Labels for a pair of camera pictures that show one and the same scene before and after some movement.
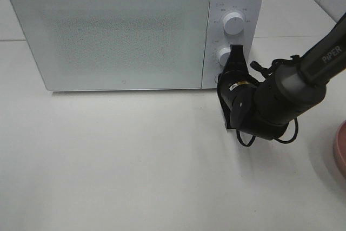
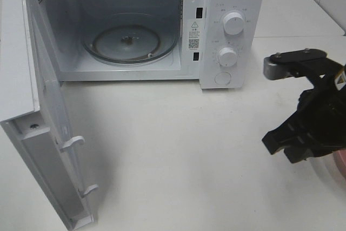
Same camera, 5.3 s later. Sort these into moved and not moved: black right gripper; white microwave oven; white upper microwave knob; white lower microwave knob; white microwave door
Moved: black right gripper; white microwave door
Not moved: white lower microwave knob; white upper microwave knob; white microwave oven
